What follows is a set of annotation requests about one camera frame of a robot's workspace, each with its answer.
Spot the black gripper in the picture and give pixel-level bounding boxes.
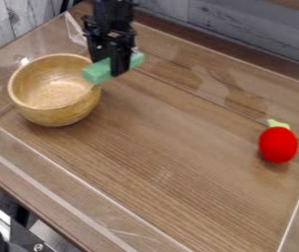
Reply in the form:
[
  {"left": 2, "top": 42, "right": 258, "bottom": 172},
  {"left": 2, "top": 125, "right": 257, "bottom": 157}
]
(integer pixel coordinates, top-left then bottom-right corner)
[{"left": 83, "top": 0, "right": 137, "bottom": 77}]

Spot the green rectangular block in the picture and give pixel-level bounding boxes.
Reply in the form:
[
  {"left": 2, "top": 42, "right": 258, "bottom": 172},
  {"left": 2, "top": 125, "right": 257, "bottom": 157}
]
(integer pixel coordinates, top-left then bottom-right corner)
[{"left": 82, "top": 52, "right": 146, "bottom": 86}]

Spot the wooden bowl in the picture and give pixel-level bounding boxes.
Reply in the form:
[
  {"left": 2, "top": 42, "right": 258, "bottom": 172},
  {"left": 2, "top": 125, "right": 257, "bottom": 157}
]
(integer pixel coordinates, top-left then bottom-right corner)
[{"left": 8, "top": 53, "right": 103, "bottom": 127}]

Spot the red plush strawberry toy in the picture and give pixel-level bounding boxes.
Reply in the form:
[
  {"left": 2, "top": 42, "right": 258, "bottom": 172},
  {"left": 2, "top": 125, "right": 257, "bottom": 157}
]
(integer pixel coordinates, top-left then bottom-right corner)
[{"left": 260, "top": 119, "right": 299, "bottom": 163}]

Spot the black metal equipment base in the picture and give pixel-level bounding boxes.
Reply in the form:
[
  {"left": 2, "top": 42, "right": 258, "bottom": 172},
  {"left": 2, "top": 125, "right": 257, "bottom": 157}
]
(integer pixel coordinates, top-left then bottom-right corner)
[{"left": 0, "top": 220, "right": 71, "bottom": 252}]

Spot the clear acrylic corner bracket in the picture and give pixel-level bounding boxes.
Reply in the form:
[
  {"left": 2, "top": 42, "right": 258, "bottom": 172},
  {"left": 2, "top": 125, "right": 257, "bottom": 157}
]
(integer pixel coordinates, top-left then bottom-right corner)
[{"left": 64, "top": 12, "right": 88, "bottom": 47}]

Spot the clear acrylic tray wall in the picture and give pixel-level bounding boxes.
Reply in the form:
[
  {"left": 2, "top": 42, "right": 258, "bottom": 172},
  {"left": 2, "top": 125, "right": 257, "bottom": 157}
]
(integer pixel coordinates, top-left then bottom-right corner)
[{"left": 0, "top": 126, "right": 193, "bottom": 252}]

